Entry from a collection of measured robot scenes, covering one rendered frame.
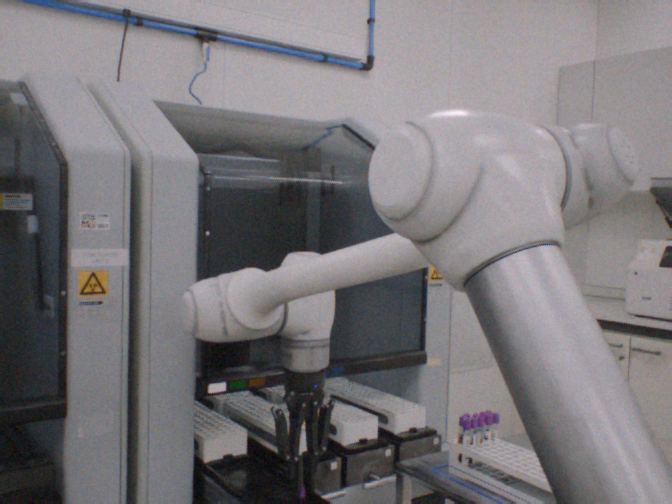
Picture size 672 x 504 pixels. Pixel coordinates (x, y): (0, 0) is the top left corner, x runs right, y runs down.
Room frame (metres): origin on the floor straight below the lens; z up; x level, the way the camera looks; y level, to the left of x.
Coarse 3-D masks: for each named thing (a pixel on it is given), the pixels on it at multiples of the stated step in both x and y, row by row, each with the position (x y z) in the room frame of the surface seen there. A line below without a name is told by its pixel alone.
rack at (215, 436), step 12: (204, 408) 1.56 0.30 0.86; (204, 420) 1.47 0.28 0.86; (216, 420) 1.46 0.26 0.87; (228, 420) 1.46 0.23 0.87; (204, 432) 1.38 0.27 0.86; (216, 432) 1.38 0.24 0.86; (228, 432) 1.38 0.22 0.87; (240, 432) 1.39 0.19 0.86; (204, 444) 1.34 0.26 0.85; (216, 444) 1.35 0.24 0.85; (228, 444) 1.37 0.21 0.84; (240, 444) 1.39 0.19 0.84; (204, 456) 1.34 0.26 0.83; (216, 456) 1.35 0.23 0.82
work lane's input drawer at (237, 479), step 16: (208, 464) 1.33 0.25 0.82; (224, 464) 1.35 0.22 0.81; (240, 464) 1.37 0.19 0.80; (256, 464) 1.37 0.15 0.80; (208, 480) 1.28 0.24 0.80; (224, 480) 1.25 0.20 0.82; (240, 480) 1.28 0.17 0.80; (256, 480) 1.29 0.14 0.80; (272, 480) 1.29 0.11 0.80; (288, 480) 1.27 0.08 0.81; (208, 496) 1.28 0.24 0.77; (224, 496) 1.23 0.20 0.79; (240, 496) 1.20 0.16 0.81; (256, 496) 1.21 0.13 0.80; (272, 496) 1.21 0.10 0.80; (288, 496) 1.22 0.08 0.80; (320, 496) 1.19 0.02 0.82
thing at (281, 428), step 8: (272, 408) 1.19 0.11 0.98; (280, 416) 1.18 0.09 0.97; (280, 424) 1.18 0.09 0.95; (280, 432) 1.18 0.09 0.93; (280, 440) 1.19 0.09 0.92; (288, 440) 1.19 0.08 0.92; (280, 448) 1.19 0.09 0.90; (288, 448) 1.19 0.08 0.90; (280, 456) 1.20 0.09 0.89; (288, 456) 1.18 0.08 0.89
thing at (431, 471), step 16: (528, 448) 1.47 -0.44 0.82; (400, 464) 1.35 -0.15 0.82; (416, 464) 1.35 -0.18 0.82; (432, 464) 1.35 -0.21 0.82; (448, 464) 1.36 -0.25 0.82; (400, 480) 1.35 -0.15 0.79; (416, 480) 1.30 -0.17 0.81; (432, 480) 1.27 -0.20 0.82; (448, 480) 1.27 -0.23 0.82; (464, 480) 1.27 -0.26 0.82; (400, 496) 1.35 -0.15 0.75; (448, 496) 1.23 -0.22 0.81; (464, 496) 1.20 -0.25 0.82; (480, 496) 1.20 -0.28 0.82; (496, 496) 1.20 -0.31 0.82
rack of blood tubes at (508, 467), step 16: (464, 448) 1.28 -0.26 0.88; (480, 448) 1.28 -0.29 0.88; (496, 448) 1.29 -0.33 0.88; (512, 448) 1.30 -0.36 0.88; (480, 464) 1.30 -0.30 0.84; (496, 464) 1.21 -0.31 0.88; (512, 464) 1.21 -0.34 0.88; (528, 464) 1.20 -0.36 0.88; (480, 480) 1.24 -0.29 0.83; (496, 480) 1.23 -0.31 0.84; (512, 480) 1.25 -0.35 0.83; (528, 480) 1.15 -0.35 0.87; (544, 480) 1.13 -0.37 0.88; (512, 496) 1.18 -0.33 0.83; (528, 496) 1.15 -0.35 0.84; (544, 496) 1.20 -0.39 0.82
